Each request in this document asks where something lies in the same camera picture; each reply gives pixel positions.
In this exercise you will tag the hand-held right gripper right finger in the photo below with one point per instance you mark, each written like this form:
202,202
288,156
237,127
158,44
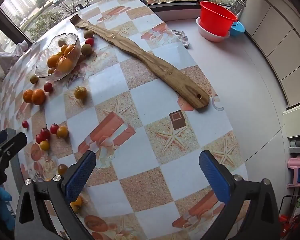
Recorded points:
213,172

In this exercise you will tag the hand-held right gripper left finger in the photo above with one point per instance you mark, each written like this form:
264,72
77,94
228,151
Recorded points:
80,175

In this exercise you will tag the orange-green tomato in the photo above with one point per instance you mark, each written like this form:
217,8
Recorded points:
80,92

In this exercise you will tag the glass bowl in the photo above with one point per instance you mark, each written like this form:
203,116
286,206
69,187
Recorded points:
43,55

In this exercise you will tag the person's left hand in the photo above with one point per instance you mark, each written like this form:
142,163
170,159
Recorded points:
6,205

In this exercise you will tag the orange mandarin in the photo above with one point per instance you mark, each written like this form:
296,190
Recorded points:
77,204
27,96
71,50
38,96
53,60
65,64

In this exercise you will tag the green-brown jujube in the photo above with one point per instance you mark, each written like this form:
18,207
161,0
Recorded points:
88,33
86,49
62,43
34,79
51,71

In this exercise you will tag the white crumpled cloth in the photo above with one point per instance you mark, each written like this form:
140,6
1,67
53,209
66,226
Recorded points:
12,55

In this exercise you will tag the pink plastic stool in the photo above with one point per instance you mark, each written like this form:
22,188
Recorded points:
298,171

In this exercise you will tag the red plastic item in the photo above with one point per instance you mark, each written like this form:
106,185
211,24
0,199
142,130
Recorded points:
286,223

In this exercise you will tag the checkered printed tablecloth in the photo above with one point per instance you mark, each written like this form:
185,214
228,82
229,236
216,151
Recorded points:
140,100

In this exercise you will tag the long wooden back scratcher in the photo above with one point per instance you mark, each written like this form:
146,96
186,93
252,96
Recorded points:
165,67

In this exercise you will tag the white plastic basin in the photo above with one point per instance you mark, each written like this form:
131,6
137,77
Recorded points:
207,36

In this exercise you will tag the grey patterned rag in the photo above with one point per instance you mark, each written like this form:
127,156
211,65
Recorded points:
182,38

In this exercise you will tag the blue plastic basin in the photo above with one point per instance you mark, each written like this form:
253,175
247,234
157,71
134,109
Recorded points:
238,30

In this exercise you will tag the red plastic bucket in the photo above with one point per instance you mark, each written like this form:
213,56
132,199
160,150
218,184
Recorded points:
215,25

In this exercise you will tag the grey brush head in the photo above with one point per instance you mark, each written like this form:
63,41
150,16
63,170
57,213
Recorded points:
237,6

